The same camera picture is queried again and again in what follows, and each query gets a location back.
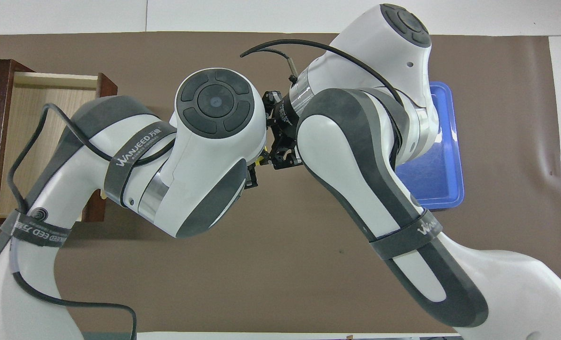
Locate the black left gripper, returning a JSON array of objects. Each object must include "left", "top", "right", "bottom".
[{"left": 244, "top": 141, "right": 287, "bottom": 190}]

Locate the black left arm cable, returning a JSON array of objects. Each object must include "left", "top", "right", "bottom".
[{"left": 0, "top": 103, "right": 177, "bottom": 340}]

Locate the wooden drawer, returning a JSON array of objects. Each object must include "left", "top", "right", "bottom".
[{"left": 0, "top": 72, "right": 119, "bottom": 223}]

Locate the brown paper table mat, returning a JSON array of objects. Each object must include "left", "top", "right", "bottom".
[{"left": 0, "top": 31, "right": 561, "bottom": 333}]

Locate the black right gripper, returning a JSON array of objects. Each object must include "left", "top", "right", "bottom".
[{"left": 263, "top": 90, "right": 306, "bottom": 168}]

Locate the blue plastic tray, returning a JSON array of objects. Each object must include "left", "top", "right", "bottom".
[{"left": 394, "top": 81, "right": 465, "bottom": 211}]

